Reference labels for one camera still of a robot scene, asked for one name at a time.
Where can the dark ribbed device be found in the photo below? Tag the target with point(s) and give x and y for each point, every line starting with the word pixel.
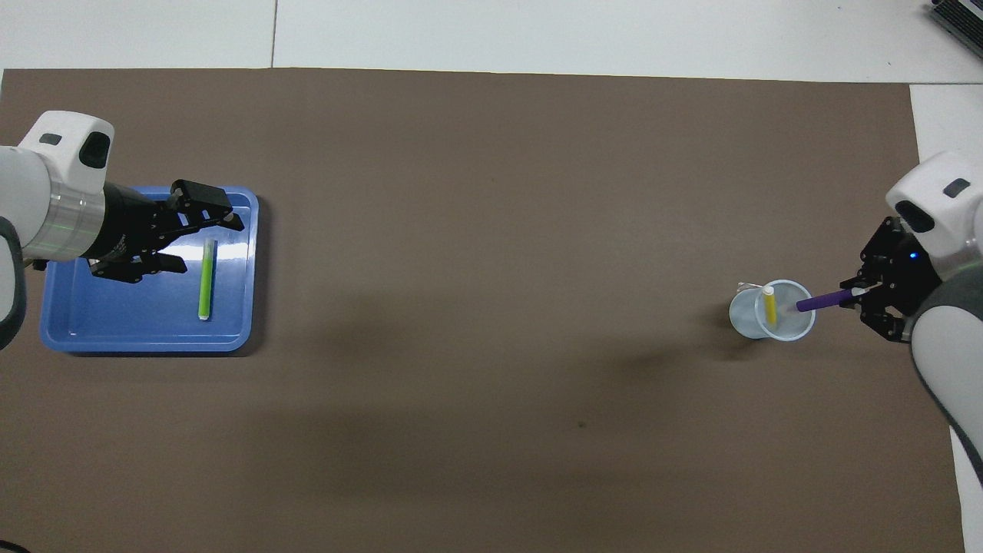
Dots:
pixel 960 15

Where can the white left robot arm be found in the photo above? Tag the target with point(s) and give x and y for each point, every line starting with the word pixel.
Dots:
pixel 38 192

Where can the brown table mat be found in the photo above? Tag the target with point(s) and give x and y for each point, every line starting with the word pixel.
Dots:
pixel 491 192

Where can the pale blue mesh pen cup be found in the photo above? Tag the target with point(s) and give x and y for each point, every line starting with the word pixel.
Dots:
pixel 745 319

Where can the green pen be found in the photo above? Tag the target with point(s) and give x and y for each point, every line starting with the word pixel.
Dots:
pixel 206 284

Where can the purple pen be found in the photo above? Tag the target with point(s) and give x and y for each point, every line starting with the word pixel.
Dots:
pixel 822 301

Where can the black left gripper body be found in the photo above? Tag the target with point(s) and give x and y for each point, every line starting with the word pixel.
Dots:
pixel 127 226

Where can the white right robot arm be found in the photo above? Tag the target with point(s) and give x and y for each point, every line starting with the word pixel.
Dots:
pixel 944 192

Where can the yellow pen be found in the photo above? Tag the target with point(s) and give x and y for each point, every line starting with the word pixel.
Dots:
pixel 769 307

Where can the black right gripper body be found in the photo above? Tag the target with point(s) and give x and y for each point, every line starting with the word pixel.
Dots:
pixel 902 273

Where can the blue plastic tray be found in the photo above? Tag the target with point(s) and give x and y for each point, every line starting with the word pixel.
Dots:
pixel 130 319

